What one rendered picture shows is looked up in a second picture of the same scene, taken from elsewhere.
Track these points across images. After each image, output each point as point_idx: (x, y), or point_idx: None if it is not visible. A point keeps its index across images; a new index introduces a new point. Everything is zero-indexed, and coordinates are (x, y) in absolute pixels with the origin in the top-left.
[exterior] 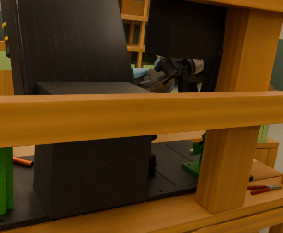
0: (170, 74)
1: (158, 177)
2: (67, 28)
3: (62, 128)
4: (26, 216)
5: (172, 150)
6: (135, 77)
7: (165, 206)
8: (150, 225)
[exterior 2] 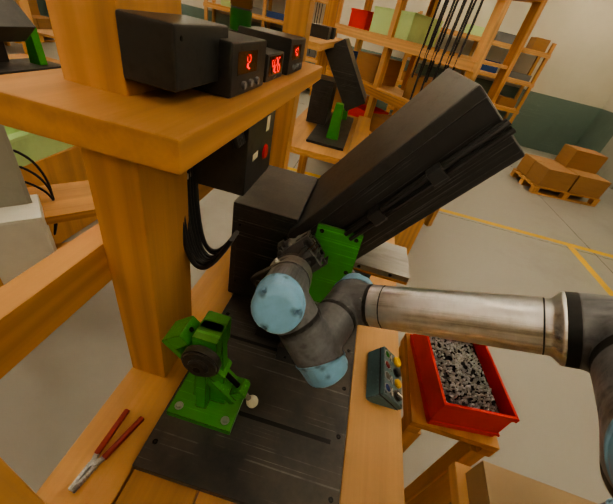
0: (279, 242)
1: (249, 334)
2: (358, 155)
3: None
4: None
5: (304, 431)
6: (607, 503)
7: (212, 308)
8: (204, 281)
